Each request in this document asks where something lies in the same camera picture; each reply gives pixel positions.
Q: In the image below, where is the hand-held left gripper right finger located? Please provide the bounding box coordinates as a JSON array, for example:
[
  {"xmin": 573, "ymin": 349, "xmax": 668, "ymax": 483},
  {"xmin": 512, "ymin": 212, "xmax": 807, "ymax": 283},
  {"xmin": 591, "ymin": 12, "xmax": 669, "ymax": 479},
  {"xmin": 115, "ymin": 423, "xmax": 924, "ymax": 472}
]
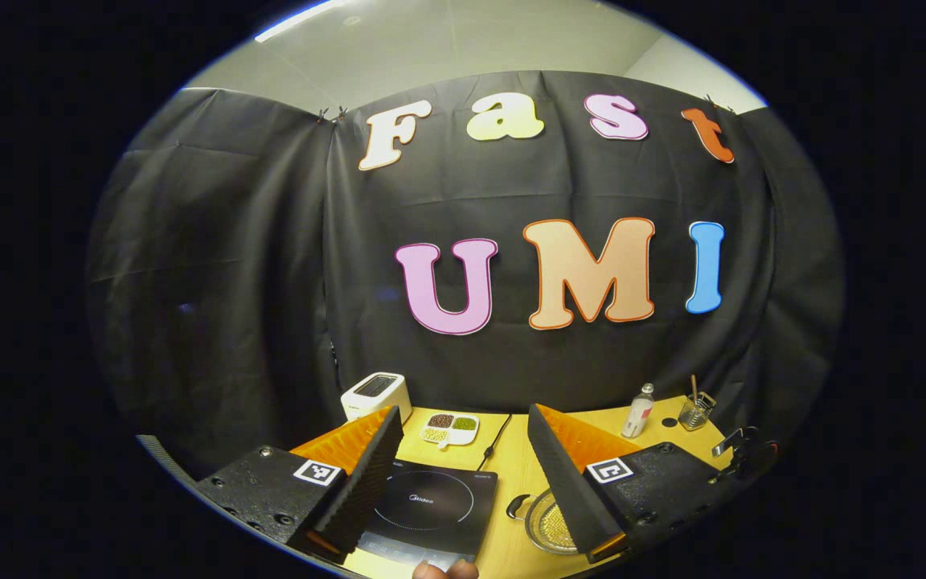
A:
[{"xmin": 527, "ymin": 403, "xmax": 725, "ymax": 564}]

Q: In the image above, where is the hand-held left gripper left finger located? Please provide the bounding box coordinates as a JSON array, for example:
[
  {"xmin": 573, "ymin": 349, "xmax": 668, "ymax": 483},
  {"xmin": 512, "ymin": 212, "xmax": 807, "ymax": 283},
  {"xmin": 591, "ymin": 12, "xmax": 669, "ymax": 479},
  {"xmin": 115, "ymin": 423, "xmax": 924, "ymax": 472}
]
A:
[{"xmin": 194, "ymin": 404, "xmax": 405, "ymax": 564}]

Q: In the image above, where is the steel pot with black handle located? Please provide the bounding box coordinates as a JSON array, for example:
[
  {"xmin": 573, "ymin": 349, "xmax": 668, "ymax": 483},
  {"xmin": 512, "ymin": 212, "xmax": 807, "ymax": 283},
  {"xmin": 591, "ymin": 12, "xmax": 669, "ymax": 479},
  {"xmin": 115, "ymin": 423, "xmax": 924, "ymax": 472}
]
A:
[{"xmin": 506, "ymin": 487, "xmax": 584, "ymax": 556}]

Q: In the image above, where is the black induction cooktop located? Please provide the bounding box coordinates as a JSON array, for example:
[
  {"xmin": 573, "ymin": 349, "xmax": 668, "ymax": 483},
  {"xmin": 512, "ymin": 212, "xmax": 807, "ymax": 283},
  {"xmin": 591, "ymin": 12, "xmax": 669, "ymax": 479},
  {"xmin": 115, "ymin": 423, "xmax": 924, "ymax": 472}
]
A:
[{"xmin": 354, "ymin": 460, "xmax": 499, "ymax": 572}]

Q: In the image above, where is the large pile of yellow soybeans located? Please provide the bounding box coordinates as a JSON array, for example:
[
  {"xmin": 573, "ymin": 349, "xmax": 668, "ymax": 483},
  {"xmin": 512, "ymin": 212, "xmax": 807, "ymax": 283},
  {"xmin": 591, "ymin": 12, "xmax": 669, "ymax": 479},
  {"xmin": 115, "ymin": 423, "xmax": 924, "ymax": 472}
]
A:
[{"xmin": 539, "ymin": 503, "xmax": 578, "ymax": 552}]

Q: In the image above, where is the glass jar with stick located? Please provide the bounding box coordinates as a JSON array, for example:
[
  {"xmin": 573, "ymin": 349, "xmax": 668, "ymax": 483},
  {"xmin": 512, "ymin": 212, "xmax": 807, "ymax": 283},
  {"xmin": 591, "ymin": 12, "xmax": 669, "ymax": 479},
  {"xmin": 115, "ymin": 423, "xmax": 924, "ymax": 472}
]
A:
[{"xmin": 678, "ymin": 375, "xmax": 717, "ymax": 432}]

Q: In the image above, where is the white toaster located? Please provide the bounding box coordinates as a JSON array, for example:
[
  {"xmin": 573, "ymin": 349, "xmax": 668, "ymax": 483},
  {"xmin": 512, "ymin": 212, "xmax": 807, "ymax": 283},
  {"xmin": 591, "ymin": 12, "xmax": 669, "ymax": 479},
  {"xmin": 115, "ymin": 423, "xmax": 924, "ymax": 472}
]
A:
[{"xmin": 341, "ymin": 372, "xmax": 413, "ymax": 425}]

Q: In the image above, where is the white divided dish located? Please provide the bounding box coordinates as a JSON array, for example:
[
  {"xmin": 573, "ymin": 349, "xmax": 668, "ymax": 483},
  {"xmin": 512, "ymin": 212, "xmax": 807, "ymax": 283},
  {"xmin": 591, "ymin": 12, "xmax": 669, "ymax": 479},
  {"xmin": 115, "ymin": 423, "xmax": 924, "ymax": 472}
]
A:
[{"xmin": 420, "ymin": 412, "xmax": 480, "ymax": 450}]

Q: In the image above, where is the small clear bottle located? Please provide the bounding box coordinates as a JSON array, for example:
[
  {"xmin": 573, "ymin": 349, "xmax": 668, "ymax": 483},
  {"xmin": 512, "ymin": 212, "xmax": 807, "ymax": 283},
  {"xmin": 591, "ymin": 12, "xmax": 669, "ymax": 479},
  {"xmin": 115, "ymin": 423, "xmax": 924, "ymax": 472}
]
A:
[{"xmin": 622, "ymin": 383, "xmax": 657, "ymax": 439}]

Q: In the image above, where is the black backdrop cloth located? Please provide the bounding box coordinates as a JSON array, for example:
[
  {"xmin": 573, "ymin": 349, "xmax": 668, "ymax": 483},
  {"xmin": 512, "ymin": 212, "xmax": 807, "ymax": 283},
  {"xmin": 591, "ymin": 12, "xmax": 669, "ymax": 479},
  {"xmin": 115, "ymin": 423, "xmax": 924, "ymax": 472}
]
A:
[{"xmin": 85, "ymin": 71, "xmax": 846, "ymax": 483}]

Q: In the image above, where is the black power cable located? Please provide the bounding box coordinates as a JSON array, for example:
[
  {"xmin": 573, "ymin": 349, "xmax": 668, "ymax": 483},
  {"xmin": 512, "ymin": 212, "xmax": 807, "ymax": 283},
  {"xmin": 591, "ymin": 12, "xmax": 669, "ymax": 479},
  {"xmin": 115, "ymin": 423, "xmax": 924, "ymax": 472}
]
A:
[{"xmin": 475, "ymin": 413, "xmax": 512, "ymax": 473}]

